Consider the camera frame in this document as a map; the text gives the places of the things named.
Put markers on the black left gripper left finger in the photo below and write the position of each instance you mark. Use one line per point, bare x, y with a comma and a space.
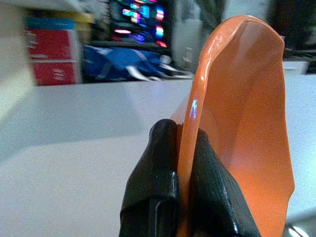
153, 177

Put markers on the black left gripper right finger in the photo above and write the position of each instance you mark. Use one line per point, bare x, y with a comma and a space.
212, 197

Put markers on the orange plastic bowl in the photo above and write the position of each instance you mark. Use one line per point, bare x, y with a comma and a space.
247, 98

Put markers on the blue bag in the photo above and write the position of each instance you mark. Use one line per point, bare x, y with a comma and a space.
118, 61

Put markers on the colourful lit screen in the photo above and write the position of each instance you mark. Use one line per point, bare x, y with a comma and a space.
140, 22

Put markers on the red cardboard box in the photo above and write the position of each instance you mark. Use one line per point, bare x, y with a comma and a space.
51, 54

